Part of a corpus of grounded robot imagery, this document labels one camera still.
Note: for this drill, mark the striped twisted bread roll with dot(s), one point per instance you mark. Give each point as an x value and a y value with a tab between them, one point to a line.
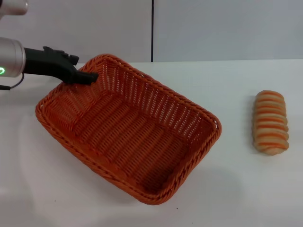
270	123

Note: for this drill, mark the black vertical wall seam strip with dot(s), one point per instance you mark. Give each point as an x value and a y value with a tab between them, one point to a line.
152	30

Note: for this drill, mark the orange woven plastic basket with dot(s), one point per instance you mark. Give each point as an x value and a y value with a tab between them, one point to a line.
132	139

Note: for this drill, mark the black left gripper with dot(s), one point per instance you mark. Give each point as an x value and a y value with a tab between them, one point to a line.
40	63

